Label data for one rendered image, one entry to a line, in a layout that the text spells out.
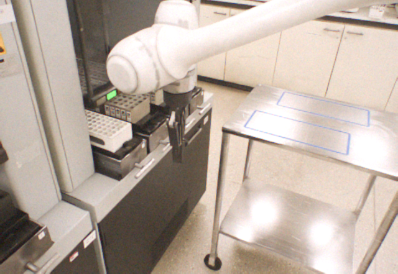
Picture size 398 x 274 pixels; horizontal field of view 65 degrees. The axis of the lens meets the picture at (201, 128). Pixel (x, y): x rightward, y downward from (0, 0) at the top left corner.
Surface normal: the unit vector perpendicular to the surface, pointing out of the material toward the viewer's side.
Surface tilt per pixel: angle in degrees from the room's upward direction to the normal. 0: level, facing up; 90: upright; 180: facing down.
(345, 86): 90
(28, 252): 90
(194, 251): 0
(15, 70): 90
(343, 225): 0
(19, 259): 90
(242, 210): 0
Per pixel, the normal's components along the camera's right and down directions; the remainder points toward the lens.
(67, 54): 0.90, 0.26
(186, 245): 0.04, -0.85
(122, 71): -0.50, 0.50
